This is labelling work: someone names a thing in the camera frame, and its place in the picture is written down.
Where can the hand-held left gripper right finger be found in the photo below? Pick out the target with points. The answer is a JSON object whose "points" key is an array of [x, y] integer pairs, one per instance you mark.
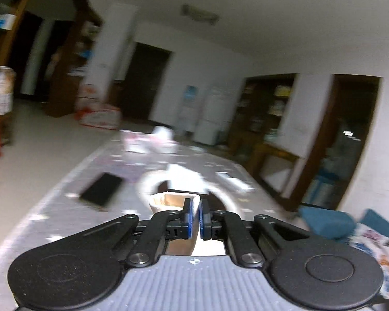
{"points": [[203, 218]]}

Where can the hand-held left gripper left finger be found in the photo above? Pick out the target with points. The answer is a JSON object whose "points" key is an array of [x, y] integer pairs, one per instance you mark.
{"points": [[188, 218]]}

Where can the white tissue paper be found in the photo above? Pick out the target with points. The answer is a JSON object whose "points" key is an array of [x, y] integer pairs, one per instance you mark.
{"points": [[184, 178]]}

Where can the white remote control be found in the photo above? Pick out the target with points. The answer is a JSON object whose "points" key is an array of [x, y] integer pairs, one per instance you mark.
{"points": [[233, 179]]}

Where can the black smartphone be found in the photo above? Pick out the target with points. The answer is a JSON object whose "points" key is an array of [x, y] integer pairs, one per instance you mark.
{"points": [[100, 189]]}

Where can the soft tissue pack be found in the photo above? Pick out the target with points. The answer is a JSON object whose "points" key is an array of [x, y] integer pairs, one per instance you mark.
{"points": [[134, 142]]}

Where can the white water dispenser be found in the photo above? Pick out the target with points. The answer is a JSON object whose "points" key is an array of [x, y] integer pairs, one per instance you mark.
{"points": [[186, 120]]}

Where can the wooden side table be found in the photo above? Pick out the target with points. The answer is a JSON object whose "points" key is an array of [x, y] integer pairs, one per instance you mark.
{"points": [[278, 154]]}

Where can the white refrigerator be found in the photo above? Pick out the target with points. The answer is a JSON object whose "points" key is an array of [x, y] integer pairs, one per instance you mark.
{"points": [[214, 116]]}

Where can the tall wooden display cabinet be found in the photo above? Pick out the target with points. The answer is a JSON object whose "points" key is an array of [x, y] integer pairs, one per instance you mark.
{"points": [[259, 110]]}

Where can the blue cabinet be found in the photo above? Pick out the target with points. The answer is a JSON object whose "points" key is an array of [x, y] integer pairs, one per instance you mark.
{"points": [[324, 184]]}

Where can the red and white bag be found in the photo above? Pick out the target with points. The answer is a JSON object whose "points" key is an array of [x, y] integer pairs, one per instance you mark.
{"points": [[97, 115]]}

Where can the dark wooden door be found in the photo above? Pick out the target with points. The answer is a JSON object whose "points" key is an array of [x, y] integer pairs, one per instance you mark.
{"points": [[142, 81]]}

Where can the printed cushion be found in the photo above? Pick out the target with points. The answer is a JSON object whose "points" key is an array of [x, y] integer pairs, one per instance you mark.
{"points": [[375, 249]]}

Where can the wooden shelf cabinet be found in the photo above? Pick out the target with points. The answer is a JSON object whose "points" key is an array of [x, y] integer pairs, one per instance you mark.
{"points": [[68, 81]]}

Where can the wooden door frame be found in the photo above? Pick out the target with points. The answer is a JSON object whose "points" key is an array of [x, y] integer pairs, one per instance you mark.
{"points": [[324, 129]]}

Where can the wall air conditioner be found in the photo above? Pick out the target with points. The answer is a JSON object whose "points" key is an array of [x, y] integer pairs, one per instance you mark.
{"points": [[199, 14]]}

